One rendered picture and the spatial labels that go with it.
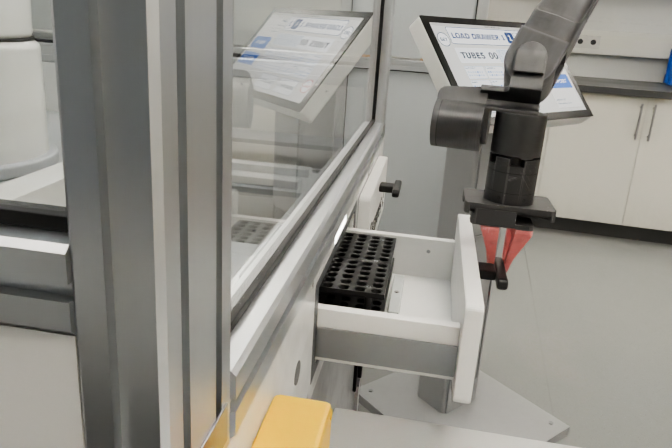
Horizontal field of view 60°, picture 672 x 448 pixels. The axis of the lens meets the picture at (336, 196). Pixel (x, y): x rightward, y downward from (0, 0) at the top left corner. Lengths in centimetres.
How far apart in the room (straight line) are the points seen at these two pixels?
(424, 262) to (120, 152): 66
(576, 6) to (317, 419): 53
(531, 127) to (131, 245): 52
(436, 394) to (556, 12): 140
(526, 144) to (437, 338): 24
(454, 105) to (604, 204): 315
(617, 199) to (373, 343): 327
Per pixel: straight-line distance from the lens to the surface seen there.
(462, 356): 60
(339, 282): 66
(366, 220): 88
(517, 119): 68
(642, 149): 378
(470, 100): 71
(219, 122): 28
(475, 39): 158
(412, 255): 83
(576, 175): 375
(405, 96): 233
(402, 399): 197
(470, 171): 162
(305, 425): 43
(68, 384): 28
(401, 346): 62
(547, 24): 73
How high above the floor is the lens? 118
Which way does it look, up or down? 17 degrees down
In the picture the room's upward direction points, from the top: 4 degrees clockwise
